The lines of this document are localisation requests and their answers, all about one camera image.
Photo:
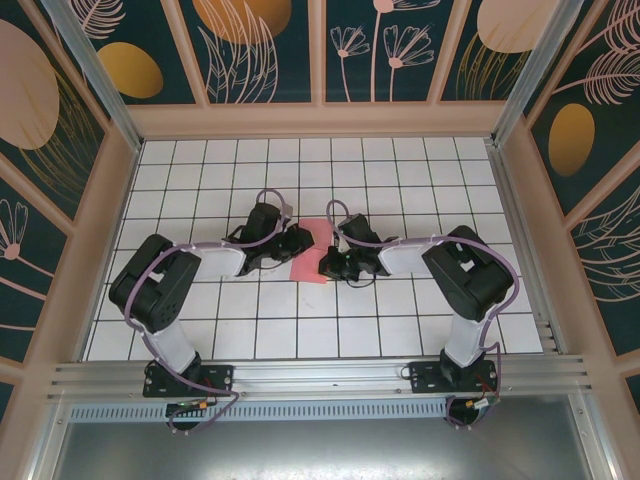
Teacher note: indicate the pink square paper sheet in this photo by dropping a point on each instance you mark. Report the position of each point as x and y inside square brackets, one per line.
[305, 267]

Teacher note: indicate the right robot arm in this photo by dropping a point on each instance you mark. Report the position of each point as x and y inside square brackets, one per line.
[475, 280]

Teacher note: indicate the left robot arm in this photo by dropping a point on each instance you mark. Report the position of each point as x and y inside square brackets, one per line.
[150, 280]

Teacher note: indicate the grey metal sheet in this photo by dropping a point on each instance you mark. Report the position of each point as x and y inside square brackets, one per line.
[320, 450]

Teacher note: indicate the aluminium front rail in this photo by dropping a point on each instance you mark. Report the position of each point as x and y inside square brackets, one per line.
[320, 375]

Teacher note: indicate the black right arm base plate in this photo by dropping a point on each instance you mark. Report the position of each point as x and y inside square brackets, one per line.
[425, 380]

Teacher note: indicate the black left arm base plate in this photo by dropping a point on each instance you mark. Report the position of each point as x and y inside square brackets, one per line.
[220, 380]

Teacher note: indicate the aluminium side rail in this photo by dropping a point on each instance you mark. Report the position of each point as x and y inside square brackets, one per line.
[520, 250]

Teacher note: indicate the aluminium corner post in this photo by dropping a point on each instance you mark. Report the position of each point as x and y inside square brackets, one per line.
[90, 70]
[540, 70]

